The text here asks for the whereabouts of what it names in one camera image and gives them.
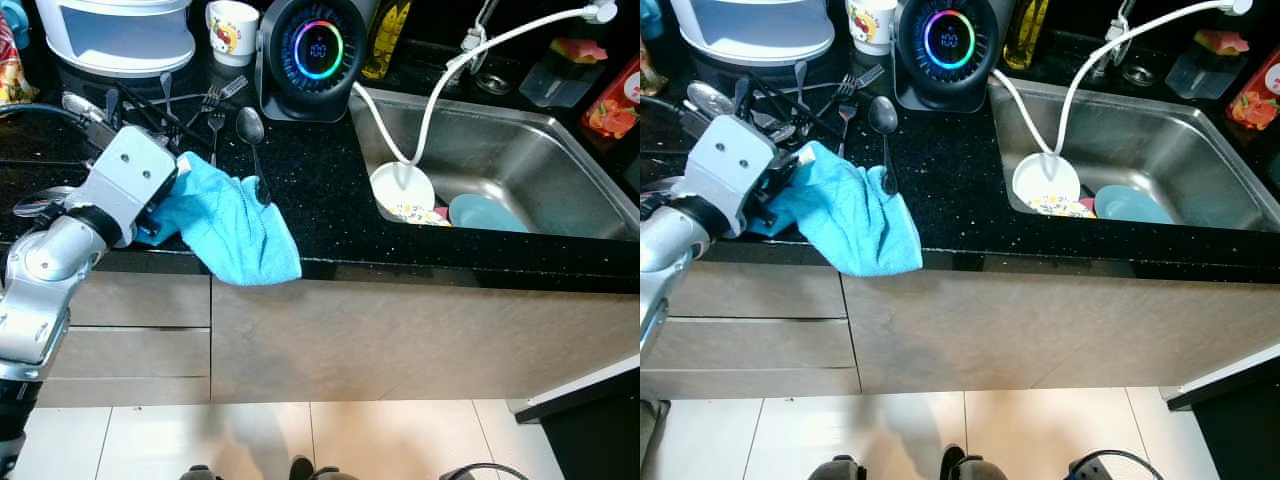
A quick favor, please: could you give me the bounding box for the blue terry towel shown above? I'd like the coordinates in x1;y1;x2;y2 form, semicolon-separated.
135;152;303;287
745;140;923;278

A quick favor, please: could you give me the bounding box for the white plate with lemon print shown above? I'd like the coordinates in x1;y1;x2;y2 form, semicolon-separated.
385;203;451;226
1025;195;1096;219

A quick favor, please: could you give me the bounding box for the teal plate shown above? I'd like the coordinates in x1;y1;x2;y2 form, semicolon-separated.
1093;185;1176;226
447;193;531;234

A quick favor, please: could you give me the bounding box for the white rice cooker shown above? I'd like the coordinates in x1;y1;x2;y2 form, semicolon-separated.
668;0;836;68
35;0;196;79

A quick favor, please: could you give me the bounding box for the narrow grey cabinet panel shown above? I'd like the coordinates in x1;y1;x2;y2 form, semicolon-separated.
38;378;213;408
640;368;863;401

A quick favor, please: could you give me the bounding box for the red snack packet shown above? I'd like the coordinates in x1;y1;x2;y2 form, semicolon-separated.
1228;50;1280;131
582;55;641;139

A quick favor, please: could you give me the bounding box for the white cartoon mug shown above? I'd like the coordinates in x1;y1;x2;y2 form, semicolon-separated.
845;0;899;56
205;0;261;68

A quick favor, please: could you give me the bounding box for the white bowl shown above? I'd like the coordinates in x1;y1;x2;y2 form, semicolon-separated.
1012;152;1081;204
370;162;437;213

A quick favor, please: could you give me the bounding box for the red and green sponge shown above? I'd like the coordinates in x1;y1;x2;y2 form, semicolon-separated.
548;37;609;66
1192;30;1251;56

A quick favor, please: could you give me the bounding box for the clear plastic container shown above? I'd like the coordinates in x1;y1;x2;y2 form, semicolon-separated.
518;48;606;109
1165;45;1251;101

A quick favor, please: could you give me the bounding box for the stainless steel sink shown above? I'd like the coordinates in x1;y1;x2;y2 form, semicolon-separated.
348;85;641;241
988;75;1280;233

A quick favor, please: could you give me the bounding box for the yellow oil bottle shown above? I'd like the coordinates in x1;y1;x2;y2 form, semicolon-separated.
1003;0;1051;71
362;0;413;81

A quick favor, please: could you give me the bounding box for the wide grey cabinet door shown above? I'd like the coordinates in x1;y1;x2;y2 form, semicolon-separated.
210;278;641;404
843;268;1280;396

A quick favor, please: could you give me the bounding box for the black cabinet with white top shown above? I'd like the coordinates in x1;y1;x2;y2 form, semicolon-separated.
1165;345;1280;480
508;355;641;480

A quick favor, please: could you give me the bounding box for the robot right leg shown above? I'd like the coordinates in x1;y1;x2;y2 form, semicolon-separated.
940;447;1011;480
290;455;361;480

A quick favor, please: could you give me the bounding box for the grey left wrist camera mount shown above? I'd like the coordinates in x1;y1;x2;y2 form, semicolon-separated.
698;113;791;211
88;125;179;233

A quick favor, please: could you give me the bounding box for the round appliance with rainbow ring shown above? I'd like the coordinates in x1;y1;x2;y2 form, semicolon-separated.
893;0;1004;113
255;0;369;123

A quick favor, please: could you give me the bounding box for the white hose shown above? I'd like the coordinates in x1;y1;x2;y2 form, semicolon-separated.
990;0;1253;161
350;2;618;166

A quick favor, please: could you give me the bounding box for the white hose connector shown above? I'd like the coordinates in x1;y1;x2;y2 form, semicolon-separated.
1105;0;1141;46
460;0;501;56

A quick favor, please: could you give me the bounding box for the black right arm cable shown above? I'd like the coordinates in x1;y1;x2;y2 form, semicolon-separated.
1085;450;1166;480
445;462;531;480

